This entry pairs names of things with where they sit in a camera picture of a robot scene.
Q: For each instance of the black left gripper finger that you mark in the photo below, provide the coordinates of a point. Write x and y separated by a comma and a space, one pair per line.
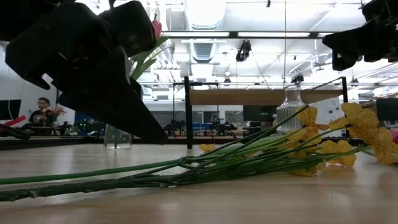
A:
137, 87
112, 99

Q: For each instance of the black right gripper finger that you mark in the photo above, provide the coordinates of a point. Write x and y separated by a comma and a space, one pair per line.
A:
351, 31
351, 42

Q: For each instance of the pink tulip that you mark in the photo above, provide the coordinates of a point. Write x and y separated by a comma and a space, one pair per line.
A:
157, 29

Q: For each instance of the yellow flower bunch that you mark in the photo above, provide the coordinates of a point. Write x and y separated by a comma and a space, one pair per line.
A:
93, 185

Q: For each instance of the black background robot arm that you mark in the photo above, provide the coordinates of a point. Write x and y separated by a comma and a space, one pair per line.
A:
174, 126
222, 127

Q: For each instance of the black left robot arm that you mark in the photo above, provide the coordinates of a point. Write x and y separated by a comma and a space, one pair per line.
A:
18, 18

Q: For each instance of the wooden shelf with black legs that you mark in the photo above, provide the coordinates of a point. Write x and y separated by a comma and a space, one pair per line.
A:
248, 97

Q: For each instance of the black monitor behind shelf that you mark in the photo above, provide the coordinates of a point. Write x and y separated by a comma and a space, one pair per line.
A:
259, 113

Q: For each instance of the smooth clear glass vase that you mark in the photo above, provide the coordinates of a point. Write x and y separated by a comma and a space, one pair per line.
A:
122, 141

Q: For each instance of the background flower bouquet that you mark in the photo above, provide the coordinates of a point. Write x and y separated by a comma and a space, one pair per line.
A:
56, 111

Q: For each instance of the black ceiling spotlight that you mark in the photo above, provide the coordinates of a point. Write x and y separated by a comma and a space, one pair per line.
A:
297, 78
243, 51

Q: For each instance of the white cabinet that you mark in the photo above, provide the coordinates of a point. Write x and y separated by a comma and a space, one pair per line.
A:
329, 109

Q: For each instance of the person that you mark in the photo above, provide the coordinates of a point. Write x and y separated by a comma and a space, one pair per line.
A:
42, 116

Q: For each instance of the black desk monitor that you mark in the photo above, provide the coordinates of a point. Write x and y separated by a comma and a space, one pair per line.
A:
387, 109

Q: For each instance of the red flat strip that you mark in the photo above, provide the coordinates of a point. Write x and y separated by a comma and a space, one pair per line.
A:
15, 120

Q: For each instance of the ribbed clear glass vase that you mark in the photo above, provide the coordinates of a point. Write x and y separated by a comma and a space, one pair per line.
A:
290, 109

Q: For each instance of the silver ventilation duct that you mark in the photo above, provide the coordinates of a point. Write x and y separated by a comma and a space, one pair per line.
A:
203, 49

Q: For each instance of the black wall monitor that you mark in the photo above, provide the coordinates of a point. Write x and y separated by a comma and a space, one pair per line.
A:
11, 109

